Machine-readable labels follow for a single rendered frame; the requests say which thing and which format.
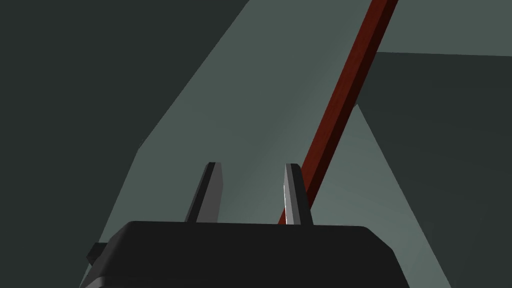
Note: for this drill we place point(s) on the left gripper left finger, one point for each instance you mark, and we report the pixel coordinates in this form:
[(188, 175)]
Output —
[(208, 196)]

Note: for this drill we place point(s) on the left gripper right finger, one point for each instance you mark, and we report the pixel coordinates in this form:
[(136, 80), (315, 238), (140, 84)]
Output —
[(296, 196)]

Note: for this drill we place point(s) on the red-brown wooden bar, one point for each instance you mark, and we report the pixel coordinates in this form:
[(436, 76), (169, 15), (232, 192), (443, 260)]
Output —
[(352, 80)]

